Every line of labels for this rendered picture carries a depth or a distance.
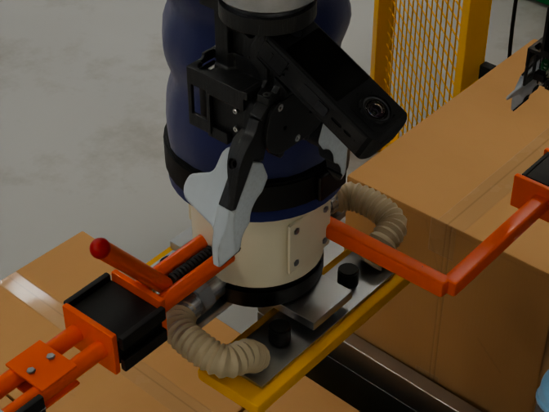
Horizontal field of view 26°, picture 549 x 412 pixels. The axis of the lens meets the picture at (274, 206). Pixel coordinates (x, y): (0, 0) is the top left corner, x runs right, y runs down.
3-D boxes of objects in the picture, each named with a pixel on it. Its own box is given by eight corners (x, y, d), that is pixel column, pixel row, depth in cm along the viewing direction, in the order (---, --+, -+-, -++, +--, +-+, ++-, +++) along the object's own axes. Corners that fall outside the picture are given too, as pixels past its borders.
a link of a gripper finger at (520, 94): (479, 107, 151) (524, 70, 144) (504, 87, 155) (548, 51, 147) (494, 126, 151) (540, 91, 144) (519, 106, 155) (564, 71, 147)
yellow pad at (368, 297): (362, 244, 168) (363, 217, 165) (421, 275, 163) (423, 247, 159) (196, 379, 147) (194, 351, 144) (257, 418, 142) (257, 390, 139)
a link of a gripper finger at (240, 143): (238, 206, 92) (282, 102, 90) (256, 215, 91) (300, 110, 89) (203, 200, 88) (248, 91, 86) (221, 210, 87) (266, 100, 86)
